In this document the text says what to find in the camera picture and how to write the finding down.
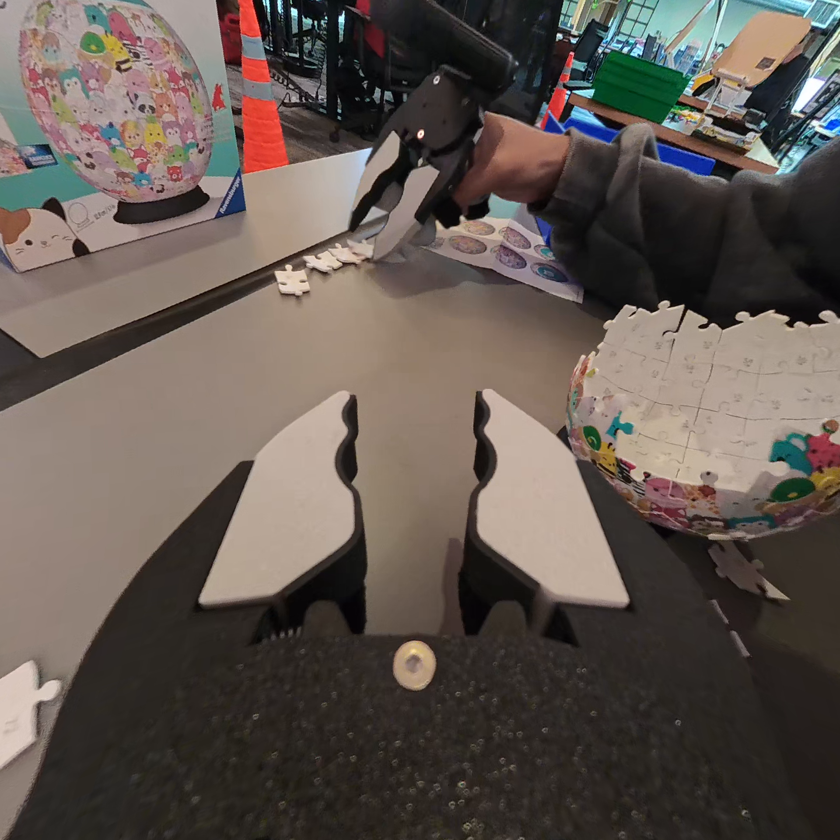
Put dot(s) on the colourful puzzle ball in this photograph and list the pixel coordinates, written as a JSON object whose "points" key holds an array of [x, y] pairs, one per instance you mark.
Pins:
{"points": [[709, 394]]}

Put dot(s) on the wooden desk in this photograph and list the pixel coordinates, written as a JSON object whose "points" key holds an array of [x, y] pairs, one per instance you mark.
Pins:
{"points": [[683, 131]]}

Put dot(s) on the green plastic bin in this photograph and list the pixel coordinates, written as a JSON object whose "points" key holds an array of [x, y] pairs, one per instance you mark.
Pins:
{"points": [[641, 85]]}

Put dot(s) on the white puzzle leaflet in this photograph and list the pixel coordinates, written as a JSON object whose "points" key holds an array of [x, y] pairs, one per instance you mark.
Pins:
{"points": [[512, 256]]}

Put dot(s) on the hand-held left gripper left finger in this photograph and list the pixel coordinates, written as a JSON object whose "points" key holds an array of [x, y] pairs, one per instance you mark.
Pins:
{"points": [[282, 525]]}

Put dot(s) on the two joined white puzzle pieces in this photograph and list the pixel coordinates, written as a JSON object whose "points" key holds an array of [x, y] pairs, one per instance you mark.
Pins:
{"points": [[322, 261]]}

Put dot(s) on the orange traffic cone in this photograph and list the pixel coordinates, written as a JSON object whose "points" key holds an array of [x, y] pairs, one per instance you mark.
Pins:
{"points": [[259, 105], [561, 92]]}

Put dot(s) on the single white puzzle piece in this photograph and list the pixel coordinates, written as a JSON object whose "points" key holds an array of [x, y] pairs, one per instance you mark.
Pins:
{"points": [[344, 253], [361, 247], [292, 280], [16, 709]]}

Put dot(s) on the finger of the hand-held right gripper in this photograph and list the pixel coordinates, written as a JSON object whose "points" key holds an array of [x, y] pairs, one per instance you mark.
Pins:
{"points": [[381, 177], [418, 204]]}

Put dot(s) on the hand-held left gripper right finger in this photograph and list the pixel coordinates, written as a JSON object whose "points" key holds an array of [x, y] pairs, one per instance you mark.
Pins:
{"points": [[545, 525]]}

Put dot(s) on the blue plastic bin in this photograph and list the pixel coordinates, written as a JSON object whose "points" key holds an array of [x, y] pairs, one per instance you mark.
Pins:
{"points": [[584, 129]]}

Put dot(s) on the row of white puzzle pieces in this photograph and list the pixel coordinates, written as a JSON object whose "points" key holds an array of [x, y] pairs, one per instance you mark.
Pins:
{"points": [[742, 571]]}

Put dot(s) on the person's right hand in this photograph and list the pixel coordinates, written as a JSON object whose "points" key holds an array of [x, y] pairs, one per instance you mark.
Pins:
{"points": [[519, 158]]}

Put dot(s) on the brown cardboard box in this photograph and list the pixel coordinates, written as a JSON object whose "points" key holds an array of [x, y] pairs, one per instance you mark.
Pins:
{"points": [[761, 46]]}

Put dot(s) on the colourful puzzle box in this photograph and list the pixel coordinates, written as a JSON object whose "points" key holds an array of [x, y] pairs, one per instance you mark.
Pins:
{"points": [[118, 105]]}

